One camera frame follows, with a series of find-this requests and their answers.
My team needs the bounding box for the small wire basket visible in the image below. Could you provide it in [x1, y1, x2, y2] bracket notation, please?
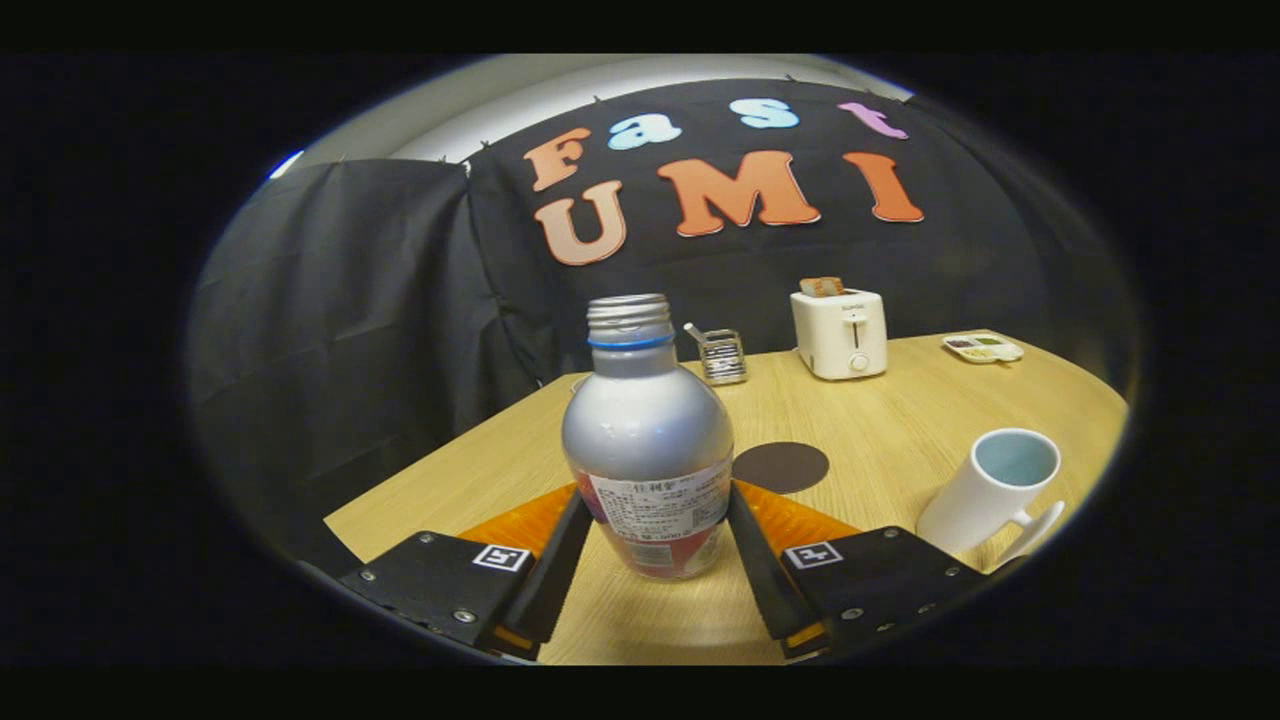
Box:
[684, 322, 749, 387]

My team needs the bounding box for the round dark brown coaster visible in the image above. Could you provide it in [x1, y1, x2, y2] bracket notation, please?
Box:
[732, 442, 831, 495]

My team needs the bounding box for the black backdrop cloth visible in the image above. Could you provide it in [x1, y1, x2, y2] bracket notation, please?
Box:
[185, 78, 1141, 561]

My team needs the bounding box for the wooden table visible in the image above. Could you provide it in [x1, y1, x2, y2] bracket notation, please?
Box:
[323, 330, 1129, 666]

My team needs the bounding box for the silver bottle with pink label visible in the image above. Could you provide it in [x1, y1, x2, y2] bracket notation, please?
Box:
[561, 293, 735, 581]

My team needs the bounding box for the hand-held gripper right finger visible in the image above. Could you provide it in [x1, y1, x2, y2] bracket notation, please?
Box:
[727, 480, 991, 661]

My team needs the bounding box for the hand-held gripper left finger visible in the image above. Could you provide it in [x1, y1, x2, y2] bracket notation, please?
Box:
[340, 483, 596, 661]

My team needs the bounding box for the white divided condiment dish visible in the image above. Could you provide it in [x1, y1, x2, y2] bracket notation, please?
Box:
[942, 333, 1025, 364]

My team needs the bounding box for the white cup with blue inside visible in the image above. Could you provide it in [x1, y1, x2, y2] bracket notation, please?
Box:
[916, 428, 1066, 571]

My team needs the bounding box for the white toaster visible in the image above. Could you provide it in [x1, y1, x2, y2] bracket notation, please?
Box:
[790, 288, 889, 381]

